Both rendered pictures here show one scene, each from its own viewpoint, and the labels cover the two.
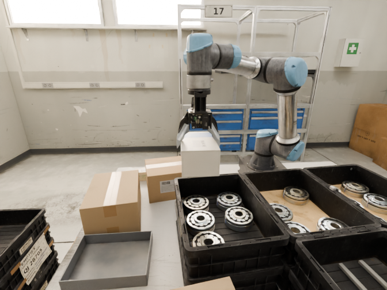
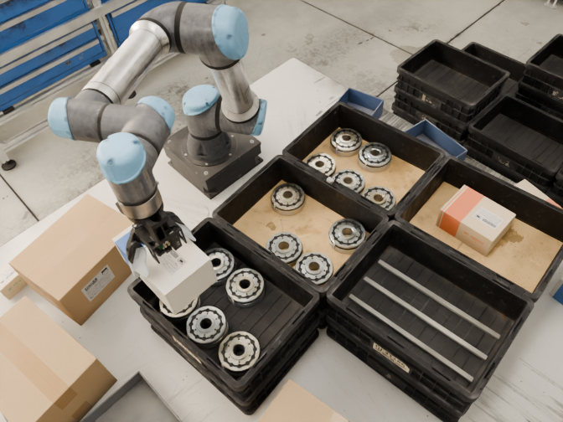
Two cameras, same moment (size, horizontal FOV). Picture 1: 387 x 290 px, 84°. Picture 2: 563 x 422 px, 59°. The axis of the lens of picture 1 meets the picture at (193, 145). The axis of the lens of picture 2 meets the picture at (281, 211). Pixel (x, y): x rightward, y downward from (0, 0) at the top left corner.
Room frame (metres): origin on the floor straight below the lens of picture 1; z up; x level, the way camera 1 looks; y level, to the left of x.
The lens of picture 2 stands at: (0.05, 0.12, 2.03)
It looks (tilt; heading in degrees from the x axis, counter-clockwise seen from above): 52 degrees down; 324
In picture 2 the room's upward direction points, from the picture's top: 6 degrees counter-clockwise
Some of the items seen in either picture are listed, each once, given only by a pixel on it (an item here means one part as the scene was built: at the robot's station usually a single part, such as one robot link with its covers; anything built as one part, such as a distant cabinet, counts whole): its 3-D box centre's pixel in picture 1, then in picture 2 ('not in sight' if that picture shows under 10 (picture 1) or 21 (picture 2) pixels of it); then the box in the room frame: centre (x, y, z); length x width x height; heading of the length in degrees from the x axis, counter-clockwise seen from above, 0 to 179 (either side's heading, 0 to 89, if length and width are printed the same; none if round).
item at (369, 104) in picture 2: not in sight; (353, 115); (1.02, -0.94, 0.74); 0.20 x 0.15 x 0.07; 107
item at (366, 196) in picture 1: (378, 200); (374, 154); (0.75, -0.76, 0.86); 0.10 x 0.10 x 0.01
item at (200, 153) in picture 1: (197, 152); (165, 259); (0.70, -0.02, 1.09); 0.20 x 0.12 x 0.09; 4
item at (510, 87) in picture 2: not in sight; (483, 86); (1.05, -1.99, 0.26); 0.40 x 0.30 x 0.23; 4
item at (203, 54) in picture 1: (200, 54); (127, 167); (0.68, -0.02, 1.41); 0.09 x 0.08 x 0.11; 128
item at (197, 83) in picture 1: (200, 82); (141, 197); (0.68, -0.02, 1.33); 0.08 x 0.08 x 0.05
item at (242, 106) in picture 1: (246, 106); not in sight; (2.72, -0.67, 0.91); 1.70 x 0.10 x 0.05; 94
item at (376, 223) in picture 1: (297, 196); (298, 218); (0.69, -0.39, 0.92); 0.40 x 0.30 x 0.02; 9
